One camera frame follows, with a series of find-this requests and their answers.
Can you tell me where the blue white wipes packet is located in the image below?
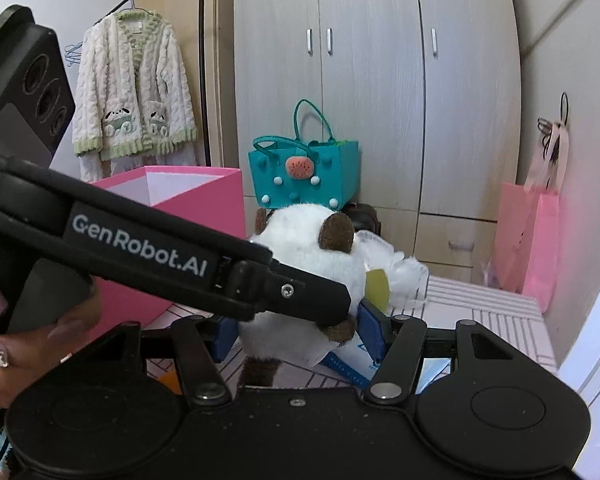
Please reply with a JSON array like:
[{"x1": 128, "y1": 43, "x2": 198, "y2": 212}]
[{"x1": 321, "y1": 335, "x2": 451, "y2": 393}]

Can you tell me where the white fluffy mesh item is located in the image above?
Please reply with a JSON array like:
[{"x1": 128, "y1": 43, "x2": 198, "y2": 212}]
[{"x1": 354, "y1": 230, "x2": 429, "y2": 313}]

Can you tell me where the white brown plush doll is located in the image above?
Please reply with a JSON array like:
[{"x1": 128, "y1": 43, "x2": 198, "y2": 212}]
[{"x1": 238, "y1": 204, "x2": 367, "y2": 388}]

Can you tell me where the person's left hand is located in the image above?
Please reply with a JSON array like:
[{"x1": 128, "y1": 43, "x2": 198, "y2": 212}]
[{"x1": 0, "y1": 282, "x2": 102, "y2": 408}]

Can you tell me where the pink cardboard box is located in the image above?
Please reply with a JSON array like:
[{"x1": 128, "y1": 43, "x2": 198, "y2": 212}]
[{"x1": 90, "y1": 164, "x2": 247, "y2": 340}]

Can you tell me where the black suitcase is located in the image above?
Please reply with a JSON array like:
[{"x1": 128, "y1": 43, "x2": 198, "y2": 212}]
[{"x1": 341, "y1": 203, "x2": 381, "y2": 236}]

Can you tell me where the teal felt tote bag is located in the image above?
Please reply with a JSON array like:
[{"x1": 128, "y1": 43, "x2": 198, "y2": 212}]
[{"x1": 248, "y1": 99, "x2": 360, "y2": 211}]

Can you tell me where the striped pink tablecloth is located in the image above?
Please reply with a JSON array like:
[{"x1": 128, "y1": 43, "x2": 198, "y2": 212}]
[{"x1": 146, "y1": 276, "x2": 557, "y2": 393}]

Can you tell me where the cream green knit cardigan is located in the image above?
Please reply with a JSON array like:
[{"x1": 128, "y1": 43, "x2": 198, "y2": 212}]
[{"x1": 72, "y1": 10, "x2": 198, "y2": 183}]

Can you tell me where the pink paper shopping bag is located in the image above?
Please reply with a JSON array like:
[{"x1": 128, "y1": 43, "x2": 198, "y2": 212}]
[{"x1": 491, "y1": 125, "x2": 569, "y2": 312}]

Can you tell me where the grey wooden wardrobe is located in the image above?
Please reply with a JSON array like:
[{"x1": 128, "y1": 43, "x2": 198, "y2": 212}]
[{"x1": 234, "y1": 0, "x2": 521, "y2": 283}]

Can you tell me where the wall hook with hair ties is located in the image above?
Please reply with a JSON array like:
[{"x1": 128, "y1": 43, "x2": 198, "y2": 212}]
[{"x1": 536, "y1": 92, "x2": 569, "y2": 162}]

